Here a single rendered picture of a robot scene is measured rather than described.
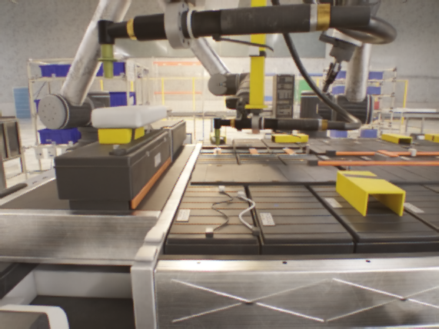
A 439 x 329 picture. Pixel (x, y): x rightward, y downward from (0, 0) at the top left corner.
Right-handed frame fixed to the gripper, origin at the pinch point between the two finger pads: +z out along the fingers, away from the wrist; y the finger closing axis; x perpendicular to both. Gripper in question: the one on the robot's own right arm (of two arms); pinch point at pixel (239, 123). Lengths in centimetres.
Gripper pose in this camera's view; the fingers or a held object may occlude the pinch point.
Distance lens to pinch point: 121.8
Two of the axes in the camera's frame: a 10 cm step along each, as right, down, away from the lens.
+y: 1.4, 7.4, 6.6
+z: -2.3, 6.7, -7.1
